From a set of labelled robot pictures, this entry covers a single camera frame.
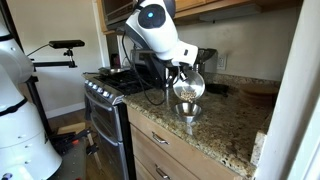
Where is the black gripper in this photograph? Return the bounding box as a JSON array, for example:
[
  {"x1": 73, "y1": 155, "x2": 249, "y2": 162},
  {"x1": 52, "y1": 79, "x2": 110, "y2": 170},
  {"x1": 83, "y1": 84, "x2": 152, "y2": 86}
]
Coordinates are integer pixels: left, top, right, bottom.
[{"x1": 167, "y1": 62, "x2": 189, "y2": 83}]

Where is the small stainless steel bowl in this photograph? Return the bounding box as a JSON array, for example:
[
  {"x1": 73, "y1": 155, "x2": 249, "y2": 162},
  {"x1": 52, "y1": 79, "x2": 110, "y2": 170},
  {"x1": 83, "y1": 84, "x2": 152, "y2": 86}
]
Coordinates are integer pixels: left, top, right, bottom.
[
  {"x1": 174, "y1": 101, "x2": 203, "y2": 125},
  {"x1": 172, "y1": 68, "x2": 206, "y2": 103}
]

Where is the pile of beige chickpeas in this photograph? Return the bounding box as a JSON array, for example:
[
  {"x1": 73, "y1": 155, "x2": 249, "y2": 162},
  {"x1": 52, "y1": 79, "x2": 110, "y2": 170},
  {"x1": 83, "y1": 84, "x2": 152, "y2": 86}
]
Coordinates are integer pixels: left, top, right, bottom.
[{"x1": 179, "y1": 89, "x2": 198, "y2": 103}]

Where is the silver countertop appliance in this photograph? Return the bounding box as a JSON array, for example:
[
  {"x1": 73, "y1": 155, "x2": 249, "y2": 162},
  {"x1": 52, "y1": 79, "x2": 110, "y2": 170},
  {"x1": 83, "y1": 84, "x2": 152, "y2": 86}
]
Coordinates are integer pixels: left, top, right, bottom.
[{"x1": 130, "y1": 48, "x2": 156, "y2": 68}]

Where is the steel frying pan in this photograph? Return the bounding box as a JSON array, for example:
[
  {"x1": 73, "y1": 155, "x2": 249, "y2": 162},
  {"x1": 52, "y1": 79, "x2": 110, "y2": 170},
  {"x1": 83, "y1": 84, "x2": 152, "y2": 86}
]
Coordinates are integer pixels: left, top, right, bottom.
[{"x1": 98, "y1": 66, "x2": 128, "y2": 75}]

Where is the wooden base cabinet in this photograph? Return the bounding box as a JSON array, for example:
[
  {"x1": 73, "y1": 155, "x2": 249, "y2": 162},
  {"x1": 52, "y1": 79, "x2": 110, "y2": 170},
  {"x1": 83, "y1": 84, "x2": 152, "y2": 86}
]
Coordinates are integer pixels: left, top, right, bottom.
[{"x1": 126, "y1": 105, "x2": 244, "y2": 180}]

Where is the stainless steel gas range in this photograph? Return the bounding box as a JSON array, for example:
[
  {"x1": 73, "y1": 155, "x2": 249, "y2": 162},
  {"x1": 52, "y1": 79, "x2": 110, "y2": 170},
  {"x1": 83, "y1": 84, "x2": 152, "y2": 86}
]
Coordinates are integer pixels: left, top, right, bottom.
[{"x1": 82, "y1": 68, "x2": 162, "y2": 180}]

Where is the light wooden stick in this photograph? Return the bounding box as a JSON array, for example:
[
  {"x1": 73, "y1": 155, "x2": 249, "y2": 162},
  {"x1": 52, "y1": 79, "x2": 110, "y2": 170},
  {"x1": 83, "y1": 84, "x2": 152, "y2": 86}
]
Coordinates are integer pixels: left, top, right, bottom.
[{"x1": 86, "y1": 132, "x2": 103, "y2": 170}]

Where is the light wooden plank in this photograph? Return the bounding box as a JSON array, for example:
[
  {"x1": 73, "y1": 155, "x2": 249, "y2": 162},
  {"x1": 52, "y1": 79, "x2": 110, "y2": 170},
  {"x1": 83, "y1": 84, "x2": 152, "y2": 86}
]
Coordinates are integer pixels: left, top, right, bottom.
[{"x1": 57, "y1": 122, "x2": 87, "y2": 135}]

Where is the purple blue tool case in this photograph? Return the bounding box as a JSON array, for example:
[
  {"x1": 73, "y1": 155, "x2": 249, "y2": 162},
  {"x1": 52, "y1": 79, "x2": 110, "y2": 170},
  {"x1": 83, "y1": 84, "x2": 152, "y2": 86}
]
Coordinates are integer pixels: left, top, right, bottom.
[{"x1": 49, "y1": 132, "x2": 76, "y2": 148}]

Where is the wrist-mounted camera box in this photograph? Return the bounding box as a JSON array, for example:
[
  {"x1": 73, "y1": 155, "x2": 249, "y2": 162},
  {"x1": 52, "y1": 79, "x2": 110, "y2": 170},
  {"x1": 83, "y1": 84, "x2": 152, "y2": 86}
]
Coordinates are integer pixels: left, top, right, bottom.
[{"x1": 170, "y1": 41, "x2": 200, "y2": 68}]

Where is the white wall outlet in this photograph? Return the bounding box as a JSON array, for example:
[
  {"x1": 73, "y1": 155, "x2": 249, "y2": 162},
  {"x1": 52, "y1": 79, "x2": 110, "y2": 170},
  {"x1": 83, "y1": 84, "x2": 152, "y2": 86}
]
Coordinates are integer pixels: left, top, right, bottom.
[{"x1": 217, "y1": 53, "x2": 229, "y2": 71}]

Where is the steel drawer handle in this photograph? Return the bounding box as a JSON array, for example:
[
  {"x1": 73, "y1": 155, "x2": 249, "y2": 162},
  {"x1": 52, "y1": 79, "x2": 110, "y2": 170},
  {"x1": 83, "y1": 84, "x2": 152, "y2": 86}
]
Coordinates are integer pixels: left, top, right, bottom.
[
  {"x1": 155, "y1": 166, "x2": 171, "y2": 180},
  {"x1": 151, "y1": 131, "x2": 170, "y2": 146}
]

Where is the red handled black tool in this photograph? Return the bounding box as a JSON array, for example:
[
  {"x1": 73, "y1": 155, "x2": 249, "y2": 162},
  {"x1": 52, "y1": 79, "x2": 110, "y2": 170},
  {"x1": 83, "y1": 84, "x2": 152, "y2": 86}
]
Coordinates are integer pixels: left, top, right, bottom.
[{"x1": 63, "y1": 127, "x2": 100, "y2": 157}]

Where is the black stereo camera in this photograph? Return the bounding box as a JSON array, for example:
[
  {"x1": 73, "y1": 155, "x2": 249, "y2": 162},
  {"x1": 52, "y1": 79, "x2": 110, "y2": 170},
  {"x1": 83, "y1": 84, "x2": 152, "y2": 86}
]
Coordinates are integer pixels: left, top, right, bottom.
[{"x1": 48, "y1": 39, "x2": 86, "y2": 50}]

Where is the black camera stand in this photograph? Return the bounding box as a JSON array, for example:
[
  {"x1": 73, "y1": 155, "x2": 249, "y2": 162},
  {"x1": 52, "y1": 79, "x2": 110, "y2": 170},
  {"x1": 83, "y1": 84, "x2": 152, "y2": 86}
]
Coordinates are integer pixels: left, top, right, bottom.
[{"x1": 22, "y1": 48, "x2": 78, "y2": 136}]

